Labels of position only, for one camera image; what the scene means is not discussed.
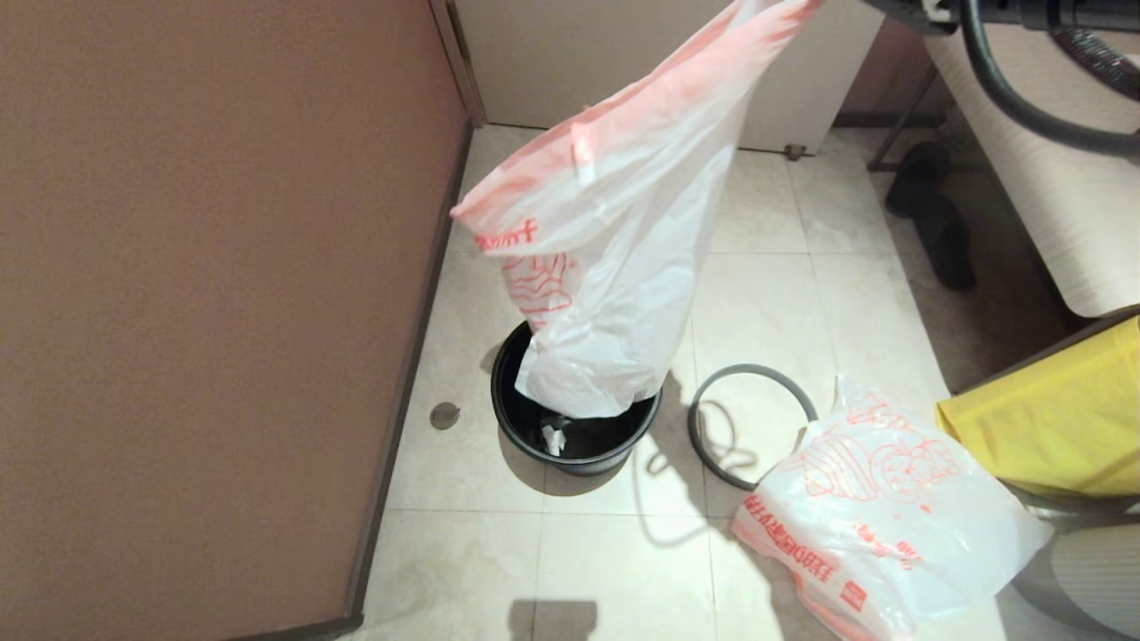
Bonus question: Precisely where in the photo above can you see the beige wood-grain bench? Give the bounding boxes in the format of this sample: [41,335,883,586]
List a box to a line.
[926,18,1140,317]

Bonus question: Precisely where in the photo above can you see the grey metal bench leg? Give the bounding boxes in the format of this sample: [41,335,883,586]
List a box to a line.
[868,67,938,172]

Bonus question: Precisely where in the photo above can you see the beige door frame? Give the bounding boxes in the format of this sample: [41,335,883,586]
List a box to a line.
[429,0,489,128]

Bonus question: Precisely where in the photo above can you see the new white red-print plastic bag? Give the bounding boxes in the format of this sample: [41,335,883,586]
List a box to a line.
[732,374,1056,641]

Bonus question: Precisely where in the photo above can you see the used white red-print trash bag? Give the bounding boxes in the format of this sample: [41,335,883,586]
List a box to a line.
[450,0,825,419]

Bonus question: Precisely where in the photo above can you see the grey round cushion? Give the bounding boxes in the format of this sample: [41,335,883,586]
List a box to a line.
[1011,523,1140,637]

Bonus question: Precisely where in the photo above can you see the grey bin retaining ring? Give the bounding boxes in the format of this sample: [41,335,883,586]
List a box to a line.
[688,363,818,492]

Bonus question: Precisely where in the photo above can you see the white door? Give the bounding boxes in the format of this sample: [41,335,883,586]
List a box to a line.
[450,0,892,157]

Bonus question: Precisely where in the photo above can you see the black slipper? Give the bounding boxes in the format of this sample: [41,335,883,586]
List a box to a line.
[886,141,949,217]
[908,194,973,290]

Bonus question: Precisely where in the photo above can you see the yellow fabric bag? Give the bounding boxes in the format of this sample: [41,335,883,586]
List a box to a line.
[935,316,1140,498]

